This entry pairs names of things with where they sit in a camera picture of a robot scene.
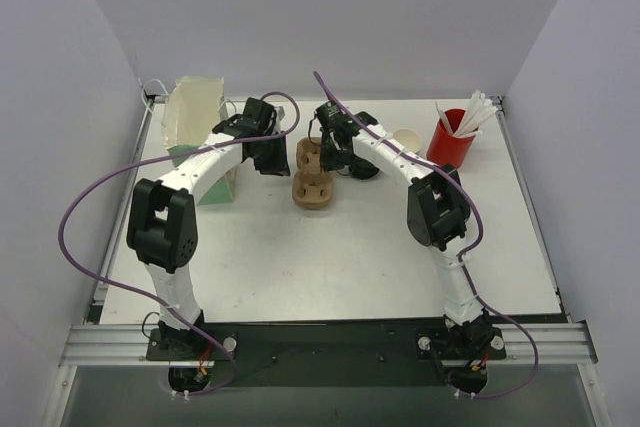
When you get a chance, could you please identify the brown cardboard cup carrier stack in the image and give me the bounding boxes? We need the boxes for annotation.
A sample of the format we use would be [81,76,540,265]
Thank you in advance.
[292,138,334,210]

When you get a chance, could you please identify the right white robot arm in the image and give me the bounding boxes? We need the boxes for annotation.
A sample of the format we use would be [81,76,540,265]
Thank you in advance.
[314,101,483,335]

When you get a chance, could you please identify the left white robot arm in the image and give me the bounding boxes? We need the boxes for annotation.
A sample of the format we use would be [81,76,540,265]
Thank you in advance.
[126,97,290,359]

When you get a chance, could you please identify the black coffee lid stack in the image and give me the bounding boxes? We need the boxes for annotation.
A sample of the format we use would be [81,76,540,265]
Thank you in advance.
[349,161,379,181]

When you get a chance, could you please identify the green paper takeout bag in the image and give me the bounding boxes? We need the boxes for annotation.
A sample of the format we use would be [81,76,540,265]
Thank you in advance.
[161,76,236,205]

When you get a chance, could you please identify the brown paper cup stack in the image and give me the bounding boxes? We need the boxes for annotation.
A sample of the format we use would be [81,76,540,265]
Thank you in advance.
[393,128,423,154]

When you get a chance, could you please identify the red straw holder cup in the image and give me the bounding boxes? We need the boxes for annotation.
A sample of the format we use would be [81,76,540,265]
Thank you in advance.
[426,119,477,169]

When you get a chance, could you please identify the white wrapped straws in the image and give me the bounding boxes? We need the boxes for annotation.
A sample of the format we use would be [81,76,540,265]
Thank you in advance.
[435,90,498,139]

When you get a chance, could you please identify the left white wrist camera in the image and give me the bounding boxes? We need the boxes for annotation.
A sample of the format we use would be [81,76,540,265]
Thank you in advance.
[275,106,285,131]

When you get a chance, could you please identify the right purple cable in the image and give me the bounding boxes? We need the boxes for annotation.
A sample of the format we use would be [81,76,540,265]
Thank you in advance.
[312,70,540,401]

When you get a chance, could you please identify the purple cable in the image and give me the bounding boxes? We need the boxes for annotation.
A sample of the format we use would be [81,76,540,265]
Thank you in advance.
[58,91,301,396]
[312,70,540,401]

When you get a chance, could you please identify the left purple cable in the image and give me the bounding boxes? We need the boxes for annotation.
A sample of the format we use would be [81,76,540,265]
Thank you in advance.
[58,91,301,396]

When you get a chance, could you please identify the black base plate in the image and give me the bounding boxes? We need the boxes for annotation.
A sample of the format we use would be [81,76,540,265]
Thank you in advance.
[145,317,506,390]

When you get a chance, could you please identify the aluminium front rail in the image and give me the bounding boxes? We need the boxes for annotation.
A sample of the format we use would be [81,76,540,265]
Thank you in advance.
[60,321,598,367]

